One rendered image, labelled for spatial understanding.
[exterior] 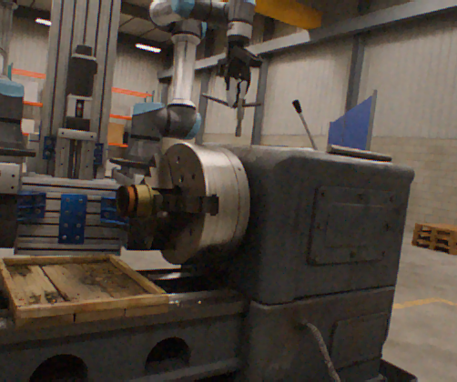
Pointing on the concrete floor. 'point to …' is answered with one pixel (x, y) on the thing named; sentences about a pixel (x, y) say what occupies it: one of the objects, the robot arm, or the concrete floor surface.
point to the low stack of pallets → (448, 237)
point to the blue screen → (354, 125)
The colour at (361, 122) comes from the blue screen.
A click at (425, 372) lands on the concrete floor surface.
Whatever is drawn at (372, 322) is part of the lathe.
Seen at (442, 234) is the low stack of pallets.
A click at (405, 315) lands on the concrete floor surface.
